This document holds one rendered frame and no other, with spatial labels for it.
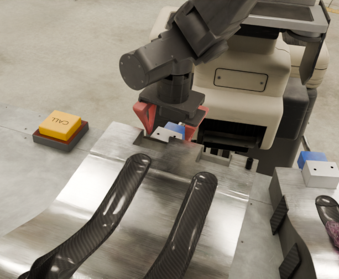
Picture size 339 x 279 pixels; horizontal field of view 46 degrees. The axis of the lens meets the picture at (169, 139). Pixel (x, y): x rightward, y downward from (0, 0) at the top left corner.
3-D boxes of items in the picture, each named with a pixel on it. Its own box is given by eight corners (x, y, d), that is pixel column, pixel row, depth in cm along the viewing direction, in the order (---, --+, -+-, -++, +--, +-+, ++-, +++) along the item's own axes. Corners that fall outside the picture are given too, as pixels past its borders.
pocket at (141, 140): (142, 144, 72) (142, 128, 69) (170, 152, 70) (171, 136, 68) (132, 160, 68) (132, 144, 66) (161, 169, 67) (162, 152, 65)
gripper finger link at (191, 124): (191, 160, 71) (197, 118, 66) (155, 147, 73) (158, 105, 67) (204, 139, 76) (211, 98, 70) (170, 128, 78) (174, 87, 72)
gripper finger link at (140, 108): (165, 151, 73) (169, 109, 67) (131, 139, 75) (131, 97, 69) (180, 130, 78) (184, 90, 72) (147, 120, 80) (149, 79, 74)
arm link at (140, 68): (234, 44, 58) (202, -6, 58) (181, 69, 51) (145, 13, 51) (189, 81, 67) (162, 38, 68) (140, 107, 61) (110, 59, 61)
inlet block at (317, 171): (286, 147, 78) (293, 125, 74) (312, 149, 78) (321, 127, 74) (301, 197, 67) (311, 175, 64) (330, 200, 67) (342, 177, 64)
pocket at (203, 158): (199, 160, 69) (202, 144, 67) (229, 169, 68) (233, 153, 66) (192, 177, 66) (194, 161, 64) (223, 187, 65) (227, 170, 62)
